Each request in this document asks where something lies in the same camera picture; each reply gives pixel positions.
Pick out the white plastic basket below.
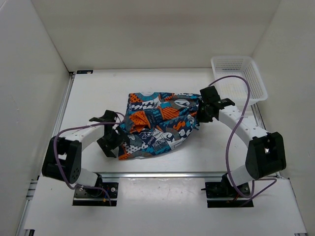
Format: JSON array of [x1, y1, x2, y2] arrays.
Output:
[[211, 56, 268, 108]]

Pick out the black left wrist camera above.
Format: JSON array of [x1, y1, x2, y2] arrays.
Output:
[[89, 110, 118, 123]]

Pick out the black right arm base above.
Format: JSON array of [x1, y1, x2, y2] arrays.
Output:
[[201, 182, 254, 208]]

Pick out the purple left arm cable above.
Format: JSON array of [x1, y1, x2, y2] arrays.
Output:
[[55, 112, 126, 190]]

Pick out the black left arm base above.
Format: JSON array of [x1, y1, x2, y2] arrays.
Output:
[[72, 182, 119, 207]]

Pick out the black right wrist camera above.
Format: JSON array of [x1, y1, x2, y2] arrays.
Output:
[[200, 86, 235, 110]]

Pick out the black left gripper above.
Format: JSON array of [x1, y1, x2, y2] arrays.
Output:
[[97, 126, 130, 157]]

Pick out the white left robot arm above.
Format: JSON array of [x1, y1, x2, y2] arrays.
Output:
[[42, 121, 130, 197]]

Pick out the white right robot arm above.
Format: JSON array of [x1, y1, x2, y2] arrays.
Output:
[[197, 99, 286, 197]]

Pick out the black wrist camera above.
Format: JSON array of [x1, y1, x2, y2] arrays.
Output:
[[200, 86, 235, 110], [89, 110, 118, 123]]

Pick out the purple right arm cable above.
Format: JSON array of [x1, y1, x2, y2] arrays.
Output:
[[208, 75, 279, 198]]

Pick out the colourful patterned shorts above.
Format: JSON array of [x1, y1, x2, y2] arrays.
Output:
[[118, 92, 201, 160]]

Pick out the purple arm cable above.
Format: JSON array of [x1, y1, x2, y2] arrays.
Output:
[[208, 75, 279, 198], [55, 112, 126, 190]]

